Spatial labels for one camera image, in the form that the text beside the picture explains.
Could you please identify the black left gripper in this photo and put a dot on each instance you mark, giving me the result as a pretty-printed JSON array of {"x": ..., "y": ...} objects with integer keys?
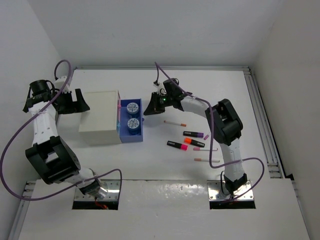
[{"x": 77, "y": 106}]

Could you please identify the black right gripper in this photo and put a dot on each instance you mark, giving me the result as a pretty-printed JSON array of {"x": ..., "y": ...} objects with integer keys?
[{"x": 154, "y": 107}]

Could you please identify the blue patterned tape roll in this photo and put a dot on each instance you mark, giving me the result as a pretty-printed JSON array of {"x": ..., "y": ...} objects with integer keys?
[{"x": 133, "y": 110}]

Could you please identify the blue drawer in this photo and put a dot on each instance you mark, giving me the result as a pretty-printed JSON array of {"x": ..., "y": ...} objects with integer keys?
[{"x": 124, "y": 135}]

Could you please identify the orange capped white pen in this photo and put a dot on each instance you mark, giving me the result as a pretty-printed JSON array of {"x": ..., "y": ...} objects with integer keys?
[{"x": 175, "y": 123}]

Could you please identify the white drawer cabinet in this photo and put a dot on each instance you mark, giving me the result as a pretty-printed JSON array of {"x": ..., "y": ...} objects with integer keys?
[{"x": 101, "y": 124}]

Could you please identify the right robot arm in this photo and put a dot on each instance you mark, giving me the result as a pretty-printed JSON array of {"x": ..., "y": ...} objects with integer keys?
[{"x": 224, "y": 123}]

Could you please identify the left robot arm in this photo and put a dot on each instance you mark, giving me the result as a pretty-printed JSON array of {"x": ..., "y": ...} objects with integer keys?
[{"x": 51, "y": 157}]

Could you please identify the orange black highlighter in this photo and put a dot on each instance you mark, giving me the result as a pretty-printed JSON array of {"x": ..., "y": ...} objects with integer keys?
[{"x": 194, "y": 142}]

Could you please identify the pink black highlighter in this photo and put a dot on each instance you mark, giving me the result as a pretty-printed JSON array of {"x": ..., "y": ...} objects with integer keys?
[{"x": 177, "y": 145}]

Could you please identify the purple black highlighter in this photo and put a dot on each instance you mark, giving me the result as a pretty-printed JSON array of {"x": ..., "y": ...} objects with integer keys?
[{"x": 193, "y": 134}]

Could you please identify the pink capped white pen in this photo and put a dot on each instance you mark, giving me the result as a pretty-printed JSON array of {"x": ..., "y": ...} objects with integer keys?
[{"x": 204, "y": 149}]

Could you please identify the peach capped white pen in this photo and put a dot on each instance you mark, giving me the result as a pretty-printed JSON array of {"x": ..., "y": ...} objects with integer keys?
[{"x": 206, "y": 160}]

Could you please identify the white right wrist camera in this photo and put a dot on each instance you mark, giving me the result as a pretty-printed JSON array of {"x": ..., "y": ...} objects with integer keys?
[{"x": 160, "y": 88}]

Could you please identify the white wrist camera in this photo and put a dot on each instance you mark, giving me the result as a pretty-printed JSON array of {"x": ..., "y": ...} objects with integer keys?
[
  {"x": 63, "y": 83},
  {"x": 160, "y": 88}
]

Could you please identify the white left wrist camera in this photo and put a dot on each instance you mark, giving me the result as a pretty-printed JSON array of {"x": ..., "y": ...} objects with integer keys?
[{"x": 63, "y": 83}]

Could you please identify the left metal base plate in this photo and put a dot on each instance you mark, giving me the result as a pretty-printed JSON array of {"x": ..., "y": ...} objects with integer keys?
[{"x": 109, "y": 192}]

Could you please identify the aluminium frame rail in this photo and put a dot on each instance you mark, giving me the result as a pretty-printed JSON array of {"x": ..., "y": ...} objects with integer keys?
[{"x": 273, "y": 160}]

